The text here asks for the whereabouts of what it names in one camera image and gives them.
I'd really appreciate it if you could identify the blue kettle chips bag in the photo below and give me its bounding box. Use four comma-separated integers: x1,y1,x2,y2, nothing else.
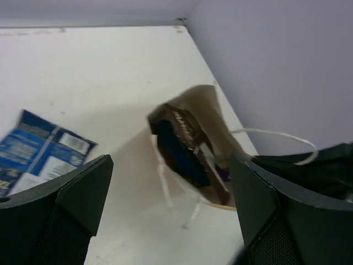
1,110,97,197

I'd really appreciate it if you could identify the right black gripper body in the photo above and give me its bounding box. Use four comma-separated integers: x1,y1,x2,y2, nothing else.
252,143,352,203

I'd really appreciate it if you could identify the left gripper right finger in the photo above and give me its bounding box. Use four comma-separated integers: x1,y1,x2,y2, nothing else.
230,153,352,264

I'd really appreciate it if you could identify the dark blue snack packet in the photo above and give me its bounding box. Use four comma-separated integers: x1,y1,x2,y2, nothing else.
157,119,211,188

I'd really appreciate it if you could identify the black snack bag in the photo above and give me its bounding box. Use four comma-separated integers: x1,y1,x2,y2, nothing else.
161,104,231,205

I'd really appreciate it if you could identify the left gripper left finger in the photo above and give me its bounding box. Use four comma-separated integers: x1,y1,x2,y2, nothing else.
1,155,114,264

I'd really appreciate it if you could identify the brown paper bag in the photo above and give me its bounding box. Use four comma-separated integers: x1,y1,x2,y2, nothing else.
110,84,319,230

